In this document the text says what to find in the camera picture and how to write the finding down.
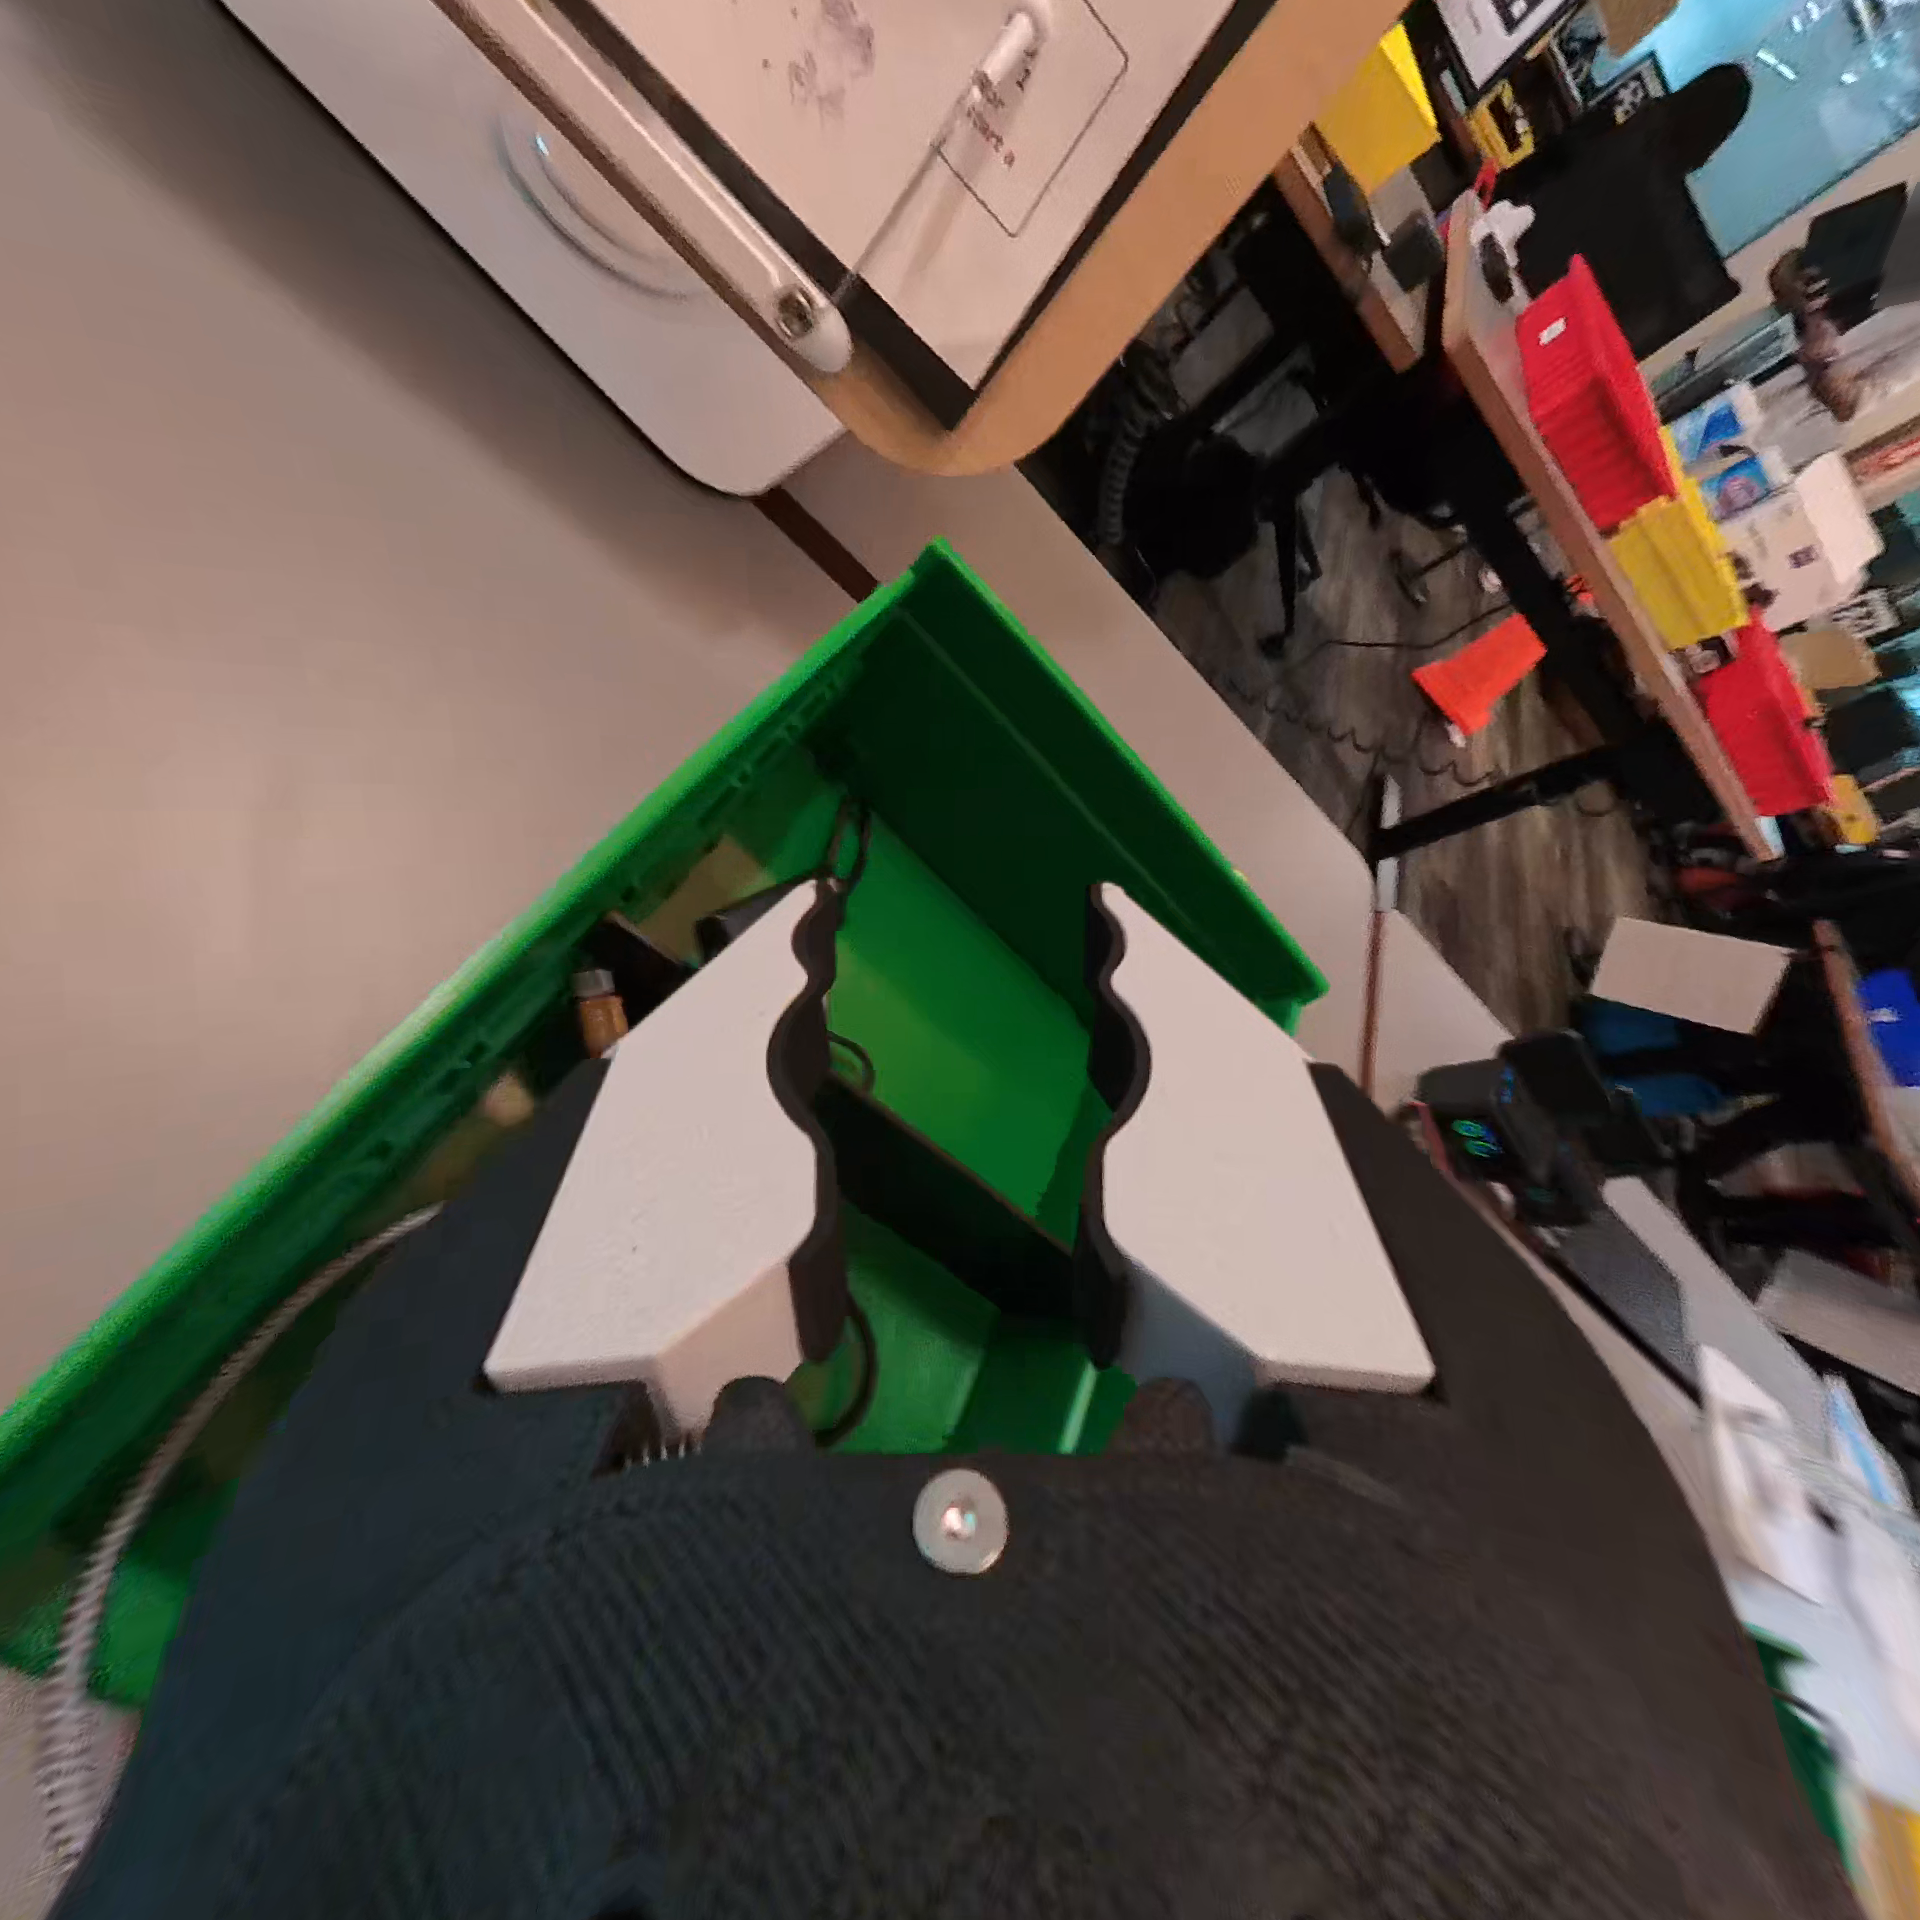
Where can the long wooden table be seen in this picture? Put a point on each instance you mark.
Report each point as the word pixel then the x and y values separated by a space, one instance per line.
pixel 1500 435

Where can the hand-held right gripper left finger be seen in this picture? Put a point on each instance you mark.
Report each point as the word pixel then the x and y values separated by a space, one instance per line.
pixel 674 1200

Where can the orange floor marker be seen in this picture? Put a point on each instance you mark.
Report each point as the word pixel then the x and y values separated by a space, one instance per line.
pixel 1476 674

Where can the wooden document stand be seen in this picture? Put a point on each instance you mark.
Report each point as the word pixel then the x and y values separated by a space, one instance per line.
pixel 900 148

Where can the white cardboard box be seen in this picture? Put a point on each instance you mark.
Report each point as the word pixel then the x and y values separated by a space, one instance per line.
pixel 1687 975

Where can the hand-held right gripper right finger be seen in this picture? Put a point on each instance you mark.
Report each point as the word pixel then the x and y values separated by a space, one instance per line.
pixel 1259 1200

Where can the black flat pad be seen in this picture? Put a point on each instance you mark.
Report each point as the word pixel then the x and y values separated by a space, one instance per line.
pixel 1634 1276

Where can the short wooden table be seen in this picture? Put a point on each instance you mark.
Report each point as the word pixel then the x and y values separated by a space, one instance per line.
pixel 1349 269

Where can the yellow plastic bin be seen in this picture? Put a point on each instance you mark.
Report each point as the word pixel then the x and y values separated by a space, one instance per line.
pixel 1674 570
pixel 1380 98

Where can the grey desk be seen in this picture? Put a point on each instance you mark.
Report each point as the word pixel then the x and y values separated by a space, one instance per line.
pixel 299 600

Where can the white paper sheets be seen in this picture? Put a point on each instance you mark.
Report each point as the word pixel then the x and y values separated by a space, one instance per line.
pixel 1785 1499

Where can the red plastic bin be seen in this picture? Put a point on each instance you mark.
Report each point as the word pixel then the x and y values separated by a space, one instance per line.
pixel 1762 727
pixel 1589 388

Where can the black office chair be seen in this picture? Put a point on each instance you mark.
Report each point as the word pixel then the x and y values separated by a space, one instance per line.
pixel 1215 495

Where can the green plastic bin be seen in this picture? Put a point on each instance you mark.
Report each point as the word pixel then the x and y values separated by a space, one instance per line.
pixel 1799 1724
pixel 960 720

